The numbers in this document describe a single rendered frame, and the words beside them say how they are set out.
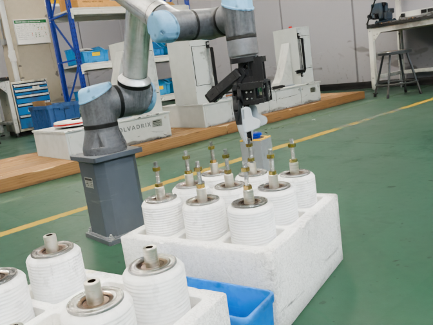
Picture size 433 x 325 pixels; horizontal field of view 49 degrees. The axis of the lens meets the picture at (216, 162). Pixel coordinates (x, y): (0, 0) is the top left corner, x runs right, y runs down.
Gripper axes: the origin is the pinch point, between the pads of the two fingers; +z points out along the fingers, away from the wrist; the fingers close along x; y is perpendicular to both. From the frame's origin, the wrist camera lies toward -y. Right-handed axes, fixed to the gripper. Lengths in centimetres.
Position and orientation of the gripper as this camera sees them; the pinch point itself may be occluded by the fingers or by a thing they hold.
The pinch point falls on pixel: (245, 137)
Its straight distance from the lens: 123.3
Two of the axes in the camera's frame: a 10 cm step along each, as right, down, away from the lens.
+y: 9.1, -0.5, -4.1
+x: 3.9, -2.3, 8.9
